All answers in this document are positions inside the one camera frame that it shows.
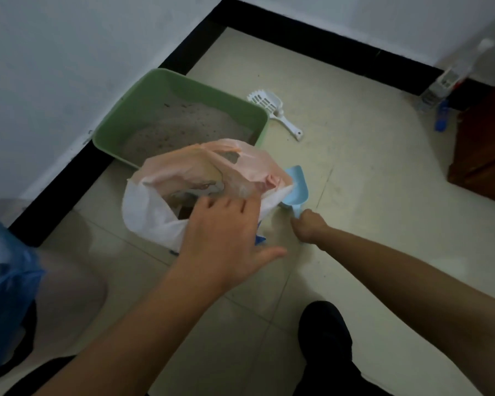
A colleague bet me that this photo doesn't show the person's left hand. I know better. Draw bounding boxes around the person's left hand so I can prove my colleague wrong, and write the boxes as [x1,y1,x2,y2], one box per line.
[174,194,288,297]

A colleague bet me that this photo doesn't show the person's right hand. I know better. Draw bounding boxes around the person's right hand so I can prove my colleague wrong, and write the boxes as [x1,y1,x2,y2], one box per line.
[291,209,331,246]

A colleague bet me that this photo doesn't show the light blue plastic scoop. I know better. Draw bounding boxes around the light blue plastic scoop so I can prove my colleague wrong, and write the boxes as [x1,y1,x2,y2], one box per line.
[278,165,310,221]

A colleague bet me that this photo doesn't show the pink and white litter bag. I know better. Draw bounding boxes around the pink and white litter bag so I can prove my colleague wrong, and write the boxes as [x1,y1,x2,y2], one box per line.
[121,138,294,255]

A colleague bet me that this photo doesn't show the person's right forearm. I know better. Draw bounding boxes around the person's right forearm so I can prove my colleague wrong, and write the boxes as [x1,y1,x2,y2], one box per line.
[320,224,495,388]

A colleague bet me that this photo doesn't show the person's left forearm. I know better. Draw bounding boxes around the person's left forearm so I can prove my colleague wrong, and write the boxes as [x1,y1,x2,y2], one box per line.
[35,264,232,396]

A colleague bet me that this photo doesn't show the person's black trouser leg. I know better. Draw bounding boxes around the person's black trouser leg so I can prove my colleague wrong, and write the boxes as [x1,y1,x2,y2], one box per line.
[292,300,394,396]

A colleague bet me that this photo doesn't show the white slotted litter scoop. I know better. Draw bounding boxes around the white slotted litter scoop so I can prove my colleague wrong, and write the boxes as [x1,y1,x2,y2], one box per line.
[247,90,304,142]

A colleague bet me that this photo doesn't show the grey cat litter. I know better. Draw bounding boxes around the grey cat litter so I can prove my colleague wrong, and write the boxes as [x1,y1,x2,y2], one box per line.
[122,101,256,159]

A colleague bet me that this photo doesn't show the small blue bottle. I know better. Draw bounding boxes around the small blue bottle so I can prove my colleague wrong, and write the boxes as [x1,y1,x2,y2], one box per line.
[434,100,450,133]

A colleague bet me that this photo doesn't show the green plastic litter box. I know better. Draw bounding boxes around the green plastic litter box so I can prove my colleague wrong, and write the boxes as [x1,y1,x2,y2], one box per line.
[92,68,271,169]

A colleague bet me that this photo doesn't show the brown wooden cabinet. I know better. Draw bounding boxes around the brown wooden cabinet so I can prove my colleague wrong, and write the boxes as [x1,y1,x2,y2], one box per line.
[447,73,495,209]

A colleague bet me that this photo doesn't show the clear spray bottle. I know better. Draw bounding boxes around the clear spray bottle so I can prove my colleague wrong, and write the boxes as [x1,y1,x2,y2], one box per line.
[416,38,495,115]

